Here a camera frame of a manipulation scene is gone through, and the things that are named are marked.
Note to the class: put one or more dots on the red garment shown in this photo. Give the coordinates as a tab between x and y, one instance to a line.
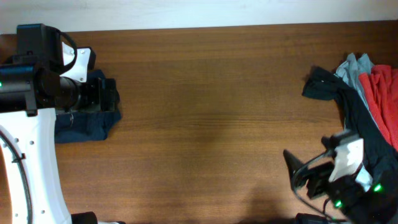
380	90

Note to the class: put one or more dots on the navy blue shorts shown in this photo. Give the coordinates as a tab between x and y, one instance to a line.
83	127

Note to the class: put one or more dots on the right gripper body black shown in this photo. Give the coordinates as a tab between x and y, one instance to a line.
321	174

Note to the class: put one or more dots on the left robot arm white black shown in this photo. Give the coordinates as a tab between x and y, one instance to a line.
31	98

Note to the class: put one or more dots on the light grey garment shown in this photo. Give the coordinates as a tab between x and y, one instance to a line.
350	70

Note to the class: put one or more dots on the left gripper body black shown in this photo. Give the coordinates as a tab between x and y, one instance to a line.
92	96

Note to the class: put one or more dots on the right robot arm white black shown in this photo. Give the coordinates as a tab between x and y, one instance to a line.
376	205

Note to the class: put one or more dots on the black garment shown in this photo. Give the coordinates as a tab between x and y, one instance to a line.
379	156

